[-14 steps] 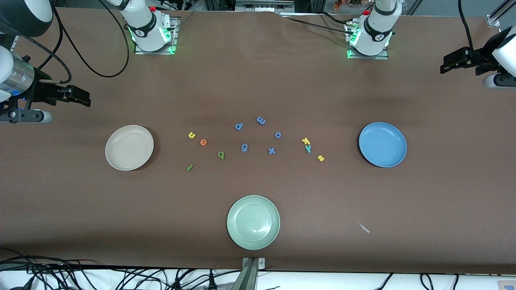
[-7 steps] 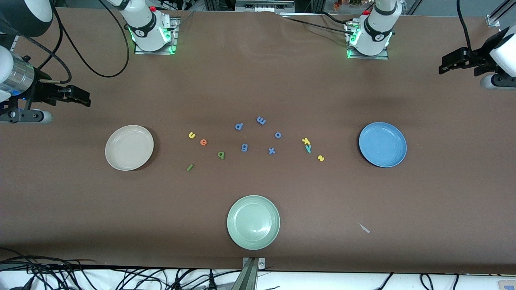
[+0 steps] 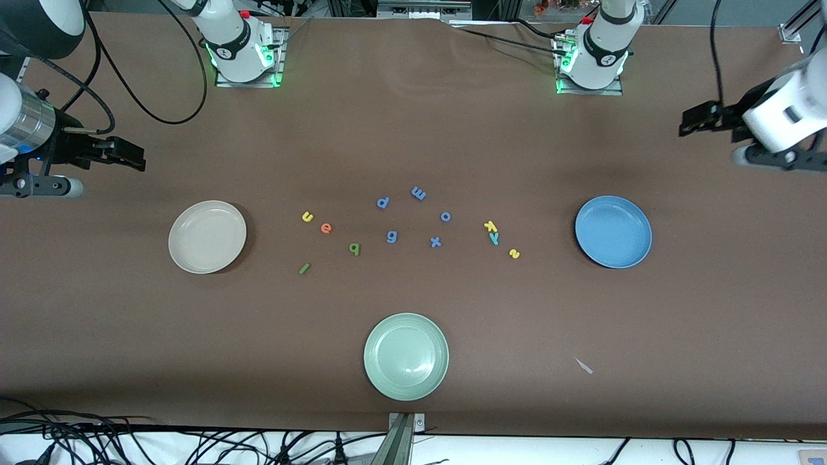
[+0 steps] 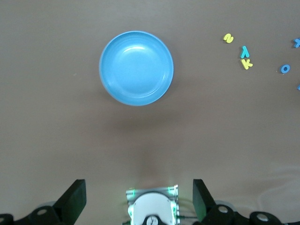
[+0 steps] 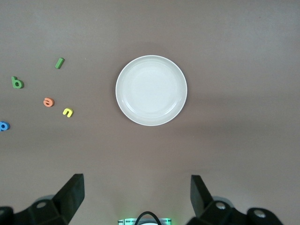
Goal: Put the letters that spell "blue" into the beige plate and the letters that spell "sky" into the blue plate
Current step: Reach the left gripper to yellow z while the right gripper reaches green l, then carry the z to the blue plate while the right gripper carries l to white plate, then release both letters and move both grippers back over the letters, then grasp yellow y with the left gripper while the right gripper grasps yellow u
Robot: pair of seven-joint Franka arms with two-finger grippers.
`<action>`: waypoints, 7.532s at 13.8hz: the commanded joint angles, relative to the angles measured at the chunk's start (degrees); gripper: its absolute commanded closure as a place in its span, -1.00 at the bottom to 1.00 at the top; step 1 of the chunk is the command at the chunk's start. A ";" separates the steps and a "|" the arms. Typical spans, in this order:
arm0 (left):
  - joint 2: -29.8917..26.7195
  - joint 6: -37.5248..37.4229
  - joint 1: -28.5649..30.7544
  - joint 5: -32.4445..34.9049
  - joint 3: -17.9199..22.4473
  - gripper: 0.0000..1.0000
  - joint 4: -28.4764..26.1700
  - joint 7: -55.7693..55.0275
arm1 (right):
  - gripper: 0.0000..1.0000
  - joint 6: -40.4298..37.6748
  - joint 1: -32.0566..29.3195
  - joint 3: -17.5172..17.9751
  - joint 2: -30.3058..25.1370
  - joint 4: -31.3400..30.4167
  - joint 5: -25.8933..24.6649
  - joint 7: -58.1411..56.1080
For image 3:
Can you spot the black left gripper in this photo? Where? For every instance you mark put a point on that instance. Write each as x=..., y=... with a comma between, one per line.
x=734, y=113

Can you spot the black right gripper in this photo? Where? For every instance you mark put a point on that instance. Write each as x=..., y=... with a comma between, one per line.
x=66, y=143

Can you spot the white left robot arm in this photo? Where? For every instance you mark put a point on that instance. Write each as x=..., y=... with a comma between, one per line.
x=601, y=45

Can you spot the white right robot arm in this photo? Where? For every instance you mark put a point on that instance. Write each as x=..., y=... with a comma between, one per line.
x=232, y=45

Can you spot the beige round plate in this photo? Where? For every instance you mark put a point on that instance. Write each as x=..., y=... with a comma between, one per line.
x=207, y=237

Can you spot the aluminium corner profile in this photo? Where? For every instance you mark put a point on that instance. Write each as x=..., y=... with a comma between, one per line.
x=798, y=22

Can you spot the blue round plate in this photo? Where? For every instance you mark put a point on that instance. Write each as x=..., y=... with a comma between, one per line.
x=614, y=232

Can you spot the blue letter p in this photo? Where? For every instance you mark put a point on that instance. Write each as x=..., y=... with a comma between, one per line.
x=382, y=203

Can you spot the small white paper scrap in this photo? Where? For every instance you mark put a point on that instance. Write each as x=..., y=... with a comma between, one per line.
x=583, y=365

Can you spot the blue letter g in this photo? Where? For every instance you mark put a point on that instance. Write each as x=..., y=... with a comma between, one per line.
x=391, y=237

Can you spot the blue letter m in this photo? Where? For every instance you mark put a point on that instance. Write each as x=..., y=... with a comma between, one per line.
x=418, y=193

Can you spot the pale green round plate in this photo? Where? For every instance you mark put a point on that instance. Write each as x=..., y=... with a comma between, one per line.
x=406, y=356

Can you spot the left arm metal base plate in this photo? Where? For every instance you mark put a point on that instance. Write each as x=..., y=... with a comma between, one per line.
x=588, y=92

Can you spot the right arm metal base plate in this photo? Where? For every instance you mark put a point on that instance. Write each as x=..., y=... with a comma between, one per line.
x=249, y=84

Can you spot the silver metal frame bar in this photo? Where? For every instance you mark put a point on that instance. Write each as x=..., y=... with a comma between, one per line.
x=423, y=9

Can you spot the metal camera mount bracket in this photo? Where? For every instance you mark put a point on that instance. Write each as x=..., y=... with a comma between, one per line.
x=402, y=445

